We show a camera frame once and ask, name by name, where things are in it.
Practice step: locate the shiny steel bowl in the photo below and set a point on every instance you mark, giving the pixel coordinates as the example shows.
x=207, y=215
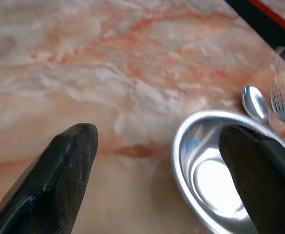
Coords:
x=203, y=139

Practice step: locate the steel fork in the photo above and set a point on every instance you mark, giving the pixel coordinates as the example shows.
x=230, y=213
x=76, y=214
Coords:
x=278, y=104

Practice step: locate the steel spoon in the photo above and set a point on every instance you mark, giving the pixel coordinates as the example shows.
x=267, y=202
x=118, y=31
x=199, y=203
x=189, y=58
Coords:
x=255, y=104

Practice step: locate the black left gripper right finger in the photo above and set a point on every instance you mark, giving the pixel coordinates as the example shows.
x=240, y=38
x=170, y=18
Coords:
x=264, y=180

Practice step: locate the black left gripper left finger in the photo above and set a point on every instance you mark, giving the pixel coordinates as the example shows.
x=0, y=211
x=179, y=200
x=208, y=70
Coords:
x=49, y=185

